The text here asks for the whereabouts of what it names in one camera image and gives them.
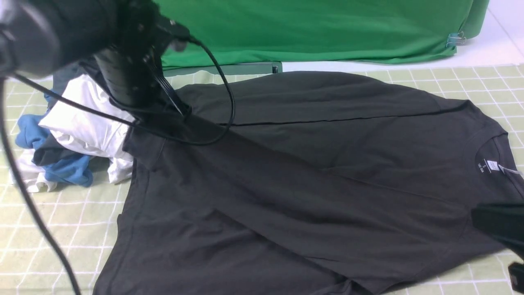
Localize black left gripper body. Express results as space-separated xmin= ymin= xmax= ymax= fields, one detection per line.
xmin=95 ymin=0 xmax=192 ymax=118

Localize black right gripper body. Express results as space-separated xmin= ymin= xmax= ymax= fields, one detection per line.
xmin=471 ymin=204 xmax=524 ymax=281

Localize dark gray long-sleeve top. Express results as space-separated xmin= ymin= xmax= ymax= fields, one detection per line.
xmin=93 ymin=72 xmax=523 ymax=295

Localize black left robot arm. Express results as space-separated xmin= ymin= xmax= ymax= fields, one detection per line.
xmin=1 ymin=0 xmax=191 ymax=117

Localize white crumpled garment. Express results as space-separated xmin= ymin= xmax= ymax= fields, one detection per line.
xmin=9 ymin=75 xmax=136 ymax=193

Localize green backdrop cloth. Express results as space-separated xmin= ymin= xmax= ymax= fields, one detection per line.
xmin=157 ymin=0 xmax=489 ymax=65

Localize dark slate crumpled garment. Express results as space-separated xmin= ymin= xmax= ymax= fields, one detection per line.
xmin=32 ymin=64 xmax=86 ymax=167

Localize blue crumpled garment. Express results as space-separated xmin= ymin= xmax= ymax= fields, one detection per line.
xmin=15 ymin=114 xmax=93 ymax=193

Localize blue binder clip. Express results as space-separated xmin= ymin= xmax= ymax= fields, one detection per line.
xmin=445 ymin=32 xmax=467 ymax=48

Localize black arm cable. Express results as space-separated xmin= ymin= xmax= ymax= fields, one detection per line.
xmin=0 ymin=35 xmax=236 ymax=295

